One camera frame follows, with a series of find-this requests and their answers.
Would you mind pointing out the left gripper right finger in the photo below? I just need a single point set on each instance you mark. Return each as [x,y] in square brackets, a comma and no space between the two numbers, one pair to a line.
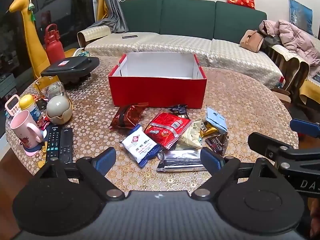
[222,173]

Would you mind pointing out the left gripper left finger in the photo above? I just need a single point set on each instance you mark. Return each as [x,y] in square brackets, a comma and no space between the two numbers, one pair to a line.
[93,172]

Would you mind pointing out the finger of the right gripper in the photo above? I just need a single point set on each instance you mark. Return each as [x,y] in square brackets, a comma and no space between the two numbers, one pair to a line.
[279,151]
[305,127]

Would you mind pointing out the dark brown chocolate packet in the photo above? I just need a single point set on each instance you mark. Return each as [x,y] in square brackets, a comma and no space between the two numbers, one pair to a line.
[218,143]

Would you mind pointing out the yellow snack packet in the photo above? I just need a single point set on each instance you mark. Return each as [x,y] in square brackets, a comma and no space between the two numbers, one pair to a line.
[207,129]

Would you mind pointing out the cream snack packet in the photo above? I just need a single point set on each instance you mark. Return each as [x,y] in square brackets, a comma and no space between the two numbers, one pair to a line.
[191,137]

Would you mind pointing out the white blue milk snack packet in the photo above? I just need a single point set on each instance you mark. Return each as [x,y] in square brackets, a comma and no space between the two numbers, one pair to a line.
[141,146]

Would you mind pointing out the silver foil packet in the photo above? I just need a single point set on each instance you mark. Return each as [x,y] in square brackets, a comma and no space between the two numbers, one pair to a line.
[185,160]

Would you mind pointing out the light blue snack packet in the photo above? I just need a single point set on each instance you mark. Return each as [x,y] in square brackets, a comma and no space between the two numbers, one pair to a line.
[216,120]

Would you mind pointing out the dark red foil Oreo bag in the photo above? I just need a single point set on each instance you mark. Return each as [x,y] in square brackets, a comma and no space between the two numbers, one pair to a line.
[128,117]

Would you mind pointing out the red snack bag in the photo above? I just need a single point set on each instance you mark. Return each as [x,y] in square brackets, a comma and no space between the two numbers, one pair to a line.
[166,128]

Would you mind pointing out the black snack packet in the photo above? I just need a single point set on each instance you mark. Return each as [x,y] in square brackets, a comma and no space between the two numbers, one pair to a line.
[179,110]

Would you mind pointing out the black remote control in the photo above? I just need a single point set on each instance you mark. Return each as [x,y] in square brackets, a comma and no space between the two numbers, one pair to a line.
[66,145]
[53,142]

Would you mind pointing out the pink mug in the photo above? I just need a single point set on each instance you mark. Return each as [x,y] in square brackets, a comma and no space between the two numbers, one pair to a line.
[26,129]

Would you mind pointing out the pink down jacket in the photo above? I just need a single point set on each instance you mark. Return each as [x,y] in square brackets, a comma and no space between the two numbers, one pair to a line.
[295,40]

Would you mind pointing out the yellow lid white bottle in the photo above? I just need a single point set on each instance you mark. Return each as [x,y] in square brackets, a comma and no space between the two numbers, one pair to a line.
[27,102]

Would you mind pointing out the black lidded container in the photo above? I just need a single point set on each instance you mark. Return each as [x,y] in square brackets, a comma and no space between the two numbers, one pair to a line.
[72,69]

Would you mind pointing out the pink timer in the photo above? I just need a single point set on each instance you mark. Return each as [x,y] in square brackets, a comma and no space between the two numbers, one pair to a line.
[12,105]

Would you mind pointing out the tan handbag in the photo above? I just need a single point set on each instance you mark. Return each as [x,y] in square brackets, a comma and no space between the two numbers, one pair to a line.
[252,41]

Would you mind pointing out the red cardboard box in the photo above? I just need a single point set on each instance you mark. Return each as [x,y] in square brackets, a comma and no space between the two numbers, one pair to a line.
[160,79]

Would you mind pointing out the blue cushion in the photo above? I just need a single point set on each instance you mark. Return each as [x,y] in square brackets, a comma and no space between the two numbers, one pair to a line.
[300,16]

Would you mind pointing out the green tissue pack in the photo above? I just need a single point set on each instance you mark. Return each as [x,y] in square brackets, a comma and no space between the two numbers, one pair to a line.
[80,52]

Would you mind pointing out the yellow giraffe figure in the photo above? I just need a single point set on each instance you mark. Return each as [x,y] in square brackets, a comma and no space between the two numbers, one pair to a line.
[37,54]

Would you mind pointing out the red water bottle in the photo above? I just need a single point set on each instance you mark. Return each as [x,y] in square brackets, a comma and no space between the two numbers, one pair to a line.
[54,48]

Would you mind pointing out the beige sofa cover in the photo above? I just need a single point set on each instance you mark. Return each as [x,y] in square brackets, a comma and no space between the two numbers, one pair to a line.
[99,41]

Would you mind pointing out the green sofa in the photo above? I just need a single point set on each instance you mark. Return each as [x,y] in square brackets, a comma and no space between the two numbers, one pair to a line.
[195,18]

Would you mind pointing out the grey curtain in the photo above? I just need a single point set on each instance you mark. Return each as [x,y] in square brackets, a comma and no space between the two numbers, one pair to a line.
[110,14]

